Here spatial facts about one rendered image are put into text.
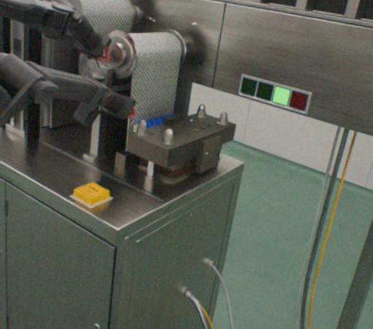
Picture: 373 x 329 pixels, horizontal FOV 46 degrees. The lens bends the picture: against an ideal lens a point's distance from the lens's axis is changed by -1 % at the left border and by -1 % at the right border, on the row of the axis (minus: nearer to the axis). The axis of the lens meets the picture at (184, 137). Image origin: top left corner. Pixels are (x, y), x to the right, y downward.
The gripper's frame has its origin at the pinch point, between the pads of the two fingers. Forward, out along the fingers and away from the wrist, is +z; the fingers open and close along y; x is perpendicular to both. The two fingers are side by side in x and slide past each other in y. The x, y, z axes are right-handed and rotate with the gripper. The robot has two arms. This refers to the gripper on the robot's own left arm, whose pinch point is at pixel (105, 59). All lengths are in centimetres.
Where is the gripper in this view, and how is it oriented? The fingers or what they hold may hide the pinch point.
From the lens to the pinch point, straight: 137.5
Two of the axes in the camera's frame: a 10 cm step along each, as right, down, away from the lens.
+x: 4.8, -8.5, 2.4
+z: 2.9, 4.1, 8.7
